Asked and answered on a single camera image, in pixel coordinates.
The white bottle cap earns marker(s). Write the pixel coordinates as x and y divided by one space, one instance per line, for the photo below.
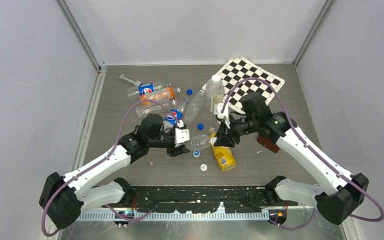
215 78

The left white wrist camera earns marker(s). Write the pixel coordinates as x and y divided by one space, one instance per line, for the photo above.
181 133

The orange drink bottle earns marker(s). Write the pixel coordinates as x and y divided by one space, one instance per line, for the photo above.
167 93

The blue cap centre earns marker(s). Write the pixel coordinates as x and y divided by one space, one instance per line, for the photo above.
200 126

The grey metal t-bolt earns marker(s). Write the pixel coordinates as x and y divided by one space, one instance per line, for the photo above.
123 78

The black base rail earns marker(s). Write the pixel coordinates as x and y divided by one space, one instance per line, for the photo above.
201 199

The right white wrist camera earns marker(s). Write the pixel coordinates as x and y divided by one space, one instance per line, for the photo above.
222 115

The clear square labelled bottle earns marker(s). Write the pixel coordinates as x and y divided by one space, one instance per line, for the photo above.
215 93

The clear ribbed plastic bottle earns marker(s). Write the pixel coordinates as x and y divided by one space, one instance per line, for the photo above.
198 143

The yellow juice bottle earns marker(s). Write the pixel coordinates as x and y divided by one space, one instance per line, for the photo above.
224 158

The black white checkered mat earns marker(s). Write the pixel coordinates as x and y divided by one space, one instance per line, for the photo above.
239 68

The white green cap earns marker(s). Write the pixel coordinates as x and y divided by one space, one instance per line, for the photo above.
203 167

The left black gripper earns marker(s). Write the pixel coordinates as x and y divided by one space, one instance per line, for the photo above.
174 151

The pepsi bottle rear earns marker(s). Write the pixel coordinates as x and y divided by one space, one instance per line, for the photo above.
137 91

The brown wooden block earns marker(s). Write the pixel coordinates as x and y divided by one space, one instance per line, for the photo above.
265 142

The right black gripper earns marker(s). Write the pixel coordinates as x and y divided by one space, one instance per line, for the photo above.
223 140

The blue cap rear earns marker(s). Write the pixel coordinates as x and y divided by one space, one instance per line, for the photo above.
189 92

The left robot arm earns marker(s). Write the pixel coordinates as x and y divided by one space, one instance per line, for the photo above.
65 197

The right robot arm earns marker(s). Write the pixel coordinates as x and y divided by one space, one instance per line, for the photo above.
335 197

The crushed clear bottle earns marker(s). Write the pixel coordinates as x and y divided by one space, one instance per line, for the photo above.
153 108

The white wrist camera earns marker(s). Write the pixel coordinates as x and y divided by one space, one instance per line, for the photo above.
181 133
222 115

